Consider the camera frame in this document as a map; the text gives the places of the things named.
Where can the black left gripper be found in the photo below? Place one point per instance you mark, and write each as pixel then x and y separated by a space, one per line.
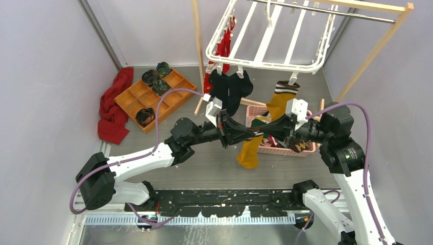
pixel 231 132

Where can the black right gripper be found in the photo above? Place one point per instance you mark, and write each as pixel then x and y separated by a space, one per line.
pixel 284 125

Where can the black sock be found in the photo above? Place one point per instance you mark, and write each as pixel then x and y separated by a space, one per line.
pixel 221 89

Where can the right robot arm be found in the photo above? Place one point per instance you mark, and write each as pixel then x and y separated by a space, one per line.
pixel 347 161

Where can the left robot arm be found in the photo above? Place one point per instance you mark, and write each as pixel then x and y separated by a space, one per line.
pixel 104 179

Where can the white clip sock hanger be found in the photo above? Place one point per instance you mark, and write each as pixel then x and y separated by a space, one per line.
pixel 273 12

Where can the metal hanger rod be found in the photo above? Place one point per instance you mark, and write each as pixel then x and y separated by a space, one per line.
pixel 333 12

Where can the green sock in basket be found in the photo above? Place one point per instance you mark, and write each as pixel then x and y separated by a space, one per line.
pixel 259 121

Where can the brown yellow argyle sock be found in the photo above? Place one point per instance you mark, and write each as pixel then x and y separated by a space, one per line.
pixel 299 146

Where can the pink laundry basket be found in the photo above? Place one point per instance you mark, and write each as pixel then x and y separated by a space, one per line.
pixel 269 145

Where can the red snowflake christmas sock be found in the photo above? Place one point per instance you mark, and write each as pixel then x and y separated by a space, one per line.
pixel 207 86

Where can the red santa christmas sock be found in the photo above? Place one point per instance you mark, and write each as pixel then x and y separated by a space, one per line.
pixel 223 46

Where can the rolled dark patterned sock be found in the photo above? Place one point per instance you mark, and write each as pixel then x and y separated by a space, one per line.
pixel 163 69
pixel 145 116
pixel 160 87
pixel 150 77

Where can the red cloth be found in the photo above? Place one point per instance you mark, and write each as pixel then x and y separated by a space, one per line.
pixel 112 125

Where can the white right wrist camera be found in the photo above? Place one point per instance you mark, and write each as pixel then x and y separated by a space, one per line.
pixel 296 110

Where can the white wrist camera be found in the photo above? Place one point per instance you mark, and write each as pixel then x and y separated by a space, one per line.
pixel 296 110
pixel 213 108

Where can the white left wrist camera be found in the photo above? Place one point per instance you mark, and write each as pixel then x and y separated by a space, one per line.
pixel 213 108

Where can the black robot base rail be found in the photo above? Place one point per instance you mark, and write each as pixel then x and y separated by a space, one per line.
pixel 222 203

